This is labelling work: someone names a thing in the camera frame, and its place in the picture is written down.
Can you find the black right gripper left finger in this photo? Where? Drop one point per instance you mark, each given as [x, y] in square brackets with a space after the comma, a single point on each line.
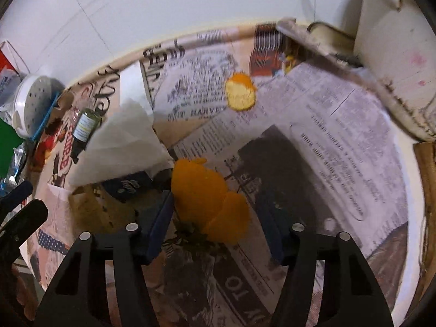
[77, 294]

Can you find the white rice cooker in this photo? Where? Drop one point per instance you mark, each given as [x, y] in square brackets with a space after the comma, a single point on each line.
[393, 54]

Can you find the white perforated round lid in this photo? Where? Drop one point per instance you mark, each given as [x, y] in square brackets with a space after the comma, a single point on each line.
[33, 100]

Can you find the small orange peel piece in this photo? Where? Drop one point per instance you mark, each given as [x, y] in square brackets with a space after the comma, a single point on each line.
[240, 92]

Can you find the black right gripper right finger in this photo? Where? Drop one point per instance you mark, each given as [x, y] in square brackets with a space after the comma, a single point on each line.
[351, 295]

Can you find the newspaper sheet on counter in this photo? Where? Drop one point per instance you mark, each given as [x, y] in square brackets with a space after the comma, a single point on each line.
[317, 139]

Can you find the retro printed table mat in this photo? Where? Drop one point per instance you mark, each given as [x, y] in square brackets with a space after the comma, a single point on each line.
[179, 83]

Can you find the blue plastic basin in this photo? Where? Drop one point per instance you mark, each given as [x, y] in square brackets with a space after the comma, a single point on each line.
[46, 118]

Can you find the wooden cutting board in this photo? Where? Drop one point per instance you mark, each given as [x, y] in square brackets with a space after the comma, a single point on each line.
[425, 155]

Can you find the white paper napkin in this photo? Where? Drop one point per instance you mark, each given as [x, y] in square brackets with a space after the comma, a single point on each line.
[125, 144]

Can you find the large orange peel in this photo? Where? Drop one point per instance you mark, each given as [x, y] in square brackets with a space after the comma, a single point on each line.
[202, 198]

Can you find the green plastic box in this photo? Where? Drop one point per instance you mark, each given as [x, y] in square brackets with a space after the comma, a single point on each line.
[8, 141]

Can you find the small dark glass bottle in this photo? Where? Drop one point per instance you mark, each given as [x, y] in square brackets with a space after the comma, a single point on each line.
[88, 122]

